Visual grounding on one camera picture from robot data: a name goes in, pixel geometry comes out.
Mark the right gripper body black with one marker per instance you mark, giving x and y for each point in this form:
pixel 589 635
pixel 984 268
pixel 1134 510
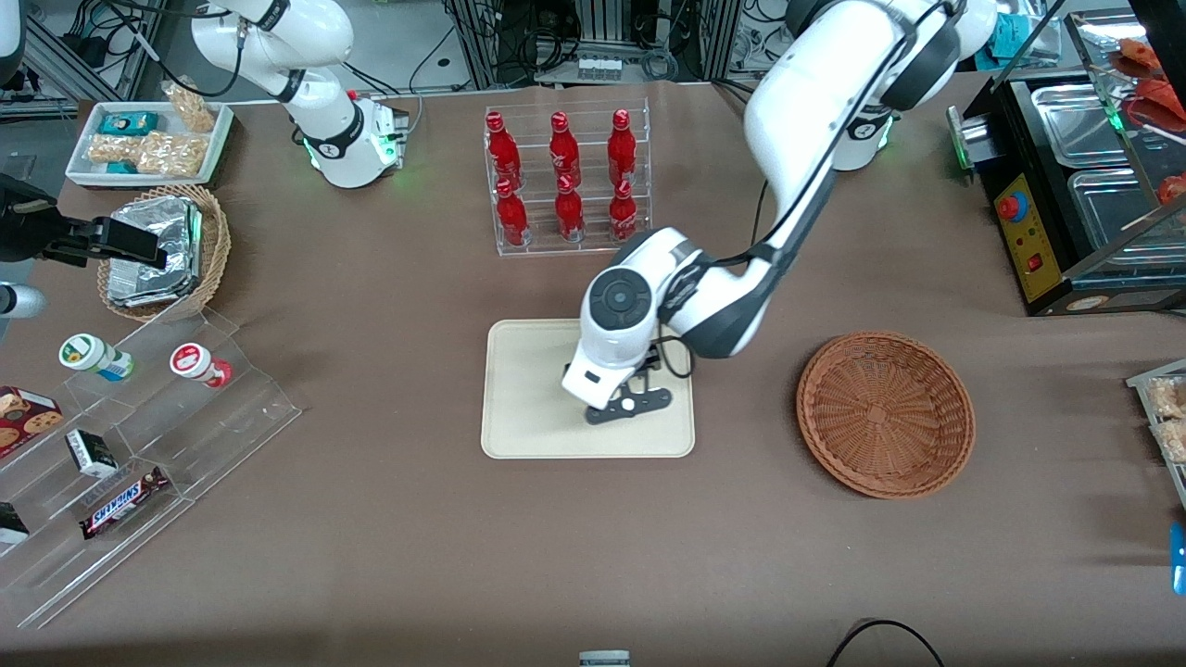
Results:
pixel 30 232

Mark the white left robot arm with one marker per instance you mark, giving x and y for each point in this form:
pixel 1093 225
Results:
pixel 806 120

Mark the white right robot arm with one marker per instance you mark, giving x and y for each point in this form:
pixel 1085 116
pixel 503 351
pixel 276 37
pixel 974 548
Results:
pixel 329 111

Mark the beige rectangular tray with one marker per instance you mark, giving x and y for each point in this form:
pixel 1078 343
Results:
pixel 528 408

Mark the white rectangular snack tray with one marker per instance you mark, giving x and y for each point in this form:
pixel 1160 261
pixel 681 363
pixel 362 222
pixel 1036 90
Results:
pixel 82 167

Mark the tan deep wicker basket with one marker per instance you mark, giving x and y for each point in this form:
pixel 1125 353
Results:
pixel 215 250

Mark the brown round wicker basket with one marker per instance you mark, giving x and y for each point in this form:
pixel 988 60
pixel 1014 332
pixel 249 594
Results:
pixel 885 417

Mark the clear tray of snacks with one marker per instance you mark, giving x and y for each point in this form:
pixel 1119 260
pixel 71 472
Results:
pixel 1141 380

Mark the foil wrapped food packet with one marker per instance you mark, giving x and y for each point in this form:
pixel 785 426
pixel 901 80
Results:
pixel 139 295
pixel 162 222

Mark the small teal snack box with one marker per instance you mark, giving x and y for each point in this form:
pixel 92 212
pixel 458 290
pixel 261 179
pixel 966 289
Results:
pixel 120 168

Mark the clear bag of crackers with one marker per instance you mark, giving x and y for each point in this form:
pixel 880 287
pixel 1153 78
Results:
pixel 111 149
pixel 174 154
pixel 193 106

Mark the green lid yogurt bottle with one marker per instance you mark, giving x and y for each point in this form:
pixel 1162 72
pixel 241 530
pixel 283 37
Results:
pixel 93 356

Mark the red lid yogurt bottle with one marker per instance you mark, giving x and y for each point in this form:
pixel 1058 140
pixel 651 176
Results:
pixel 196 363

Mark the clear acrylic bottle rack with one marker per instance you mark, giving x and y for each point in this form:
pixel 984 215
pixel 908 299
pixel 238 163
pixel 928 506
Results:
pixel 574 250

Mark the red cola bottle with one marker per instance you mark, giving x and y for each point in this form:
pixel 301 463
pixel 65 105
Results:
pixel 624 215
pixel 622 146
pixel 512 218
pixel 569 213
pixel 503 148
pixel 563 148

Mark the red cookie box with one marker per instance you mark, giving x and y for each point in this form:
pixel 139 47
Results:
pixel 23 421

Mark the clear acrylic stepped shelf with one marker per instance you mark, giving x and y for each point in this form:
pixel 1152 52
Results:
pixel 185 445

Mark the small black white box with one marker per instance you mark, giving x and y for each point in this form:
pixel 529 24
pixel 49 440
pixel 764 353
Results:
pixel 90 453

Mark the snickers chocolate bar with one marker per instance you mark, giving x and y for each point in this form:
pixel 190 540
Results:
pixel 123 503

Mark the small grey device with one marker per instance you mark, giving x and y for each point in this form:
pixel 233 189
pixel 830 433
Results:
pixel 604 660

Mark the white terminal block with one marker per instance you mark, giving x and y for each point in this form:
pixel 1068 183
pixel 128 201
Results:
pixel 599 67

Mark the black food warmer appliance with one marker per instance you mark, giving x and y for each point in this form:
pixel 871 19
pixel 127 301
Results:
pixel 1047 250

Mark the teal cloth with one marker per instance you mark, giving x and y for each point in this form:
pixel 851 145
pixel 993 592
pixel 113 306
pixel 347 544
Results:
pixel 1005 35

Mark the steel food pan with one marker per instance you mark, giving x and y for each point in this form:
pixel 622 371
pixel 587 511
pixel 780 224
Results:
pixel 1075 125
pixel 1112 213

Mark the clear bag of puffed snacks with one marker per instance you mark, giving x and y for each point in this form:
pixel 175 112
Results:
pixel 1175 442
pixel 1169 396

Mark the blue plastic object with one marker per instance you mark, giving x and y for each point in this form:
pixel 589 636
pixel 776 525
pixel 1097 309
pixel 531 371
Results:
pixel 1179 559

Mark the orange fried food piece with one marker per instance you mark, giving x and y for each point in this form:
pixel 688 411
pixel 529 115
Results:
pixel 1136 57
pixel 1158 102

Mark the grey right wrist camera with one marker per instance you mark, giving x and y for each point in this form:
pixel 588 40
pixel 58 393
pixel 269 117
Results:
pixel 20 301

